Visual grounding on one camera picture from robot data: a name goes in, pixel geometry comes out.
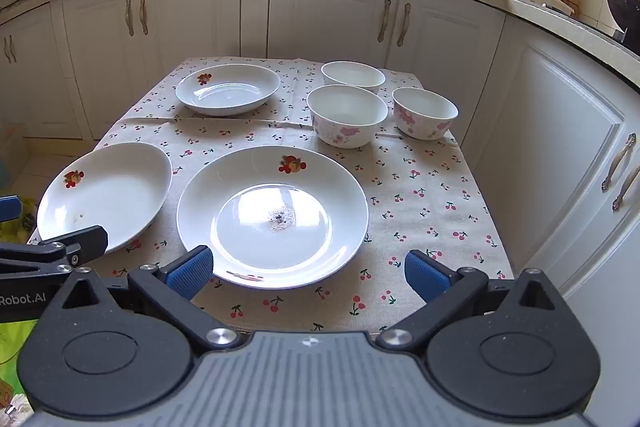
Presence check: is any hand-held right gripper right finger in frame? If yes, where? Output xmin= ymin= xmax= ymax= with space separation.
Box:
xmin=376 ymin=249 xmax=571 ymax=352

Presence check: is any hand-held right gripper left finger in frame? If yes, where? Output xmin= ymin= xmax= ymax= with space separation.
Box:
xmin=60 ymin=245 xmax=241 ymax=353

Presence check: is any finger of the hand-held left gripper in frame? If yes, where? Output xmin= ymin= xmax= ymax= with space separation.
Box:
xmin=0 ymin=196 xmax=24 ymax=224
xmin=0 ymin=225 xmax=109 ymax=279

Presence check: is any white plate with fruit print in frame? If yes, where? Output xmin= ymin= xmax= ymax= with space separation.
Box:
xmin=36 ymin=142 xmax=173 ymax=255
xmin=176 ymin=145 xmax=370 ymax=290
xmin=175 ymin=63 xmax=282 ymax=116

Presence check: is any white bowl with pink flowers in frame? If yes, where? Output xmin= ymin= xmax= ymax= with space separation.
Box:
xmin=392 ymin=87 xmax=459 ymax=142
xmin=320 ymin=61 xmax=386 ymax=96
xmin=306 ymin=84 xmax=389 ymax=150

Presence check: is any cherry print tablecloth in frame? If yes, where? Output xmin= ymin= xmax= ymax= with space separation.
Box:
xmin=27 ymin=56 xmax=516 ymax=333

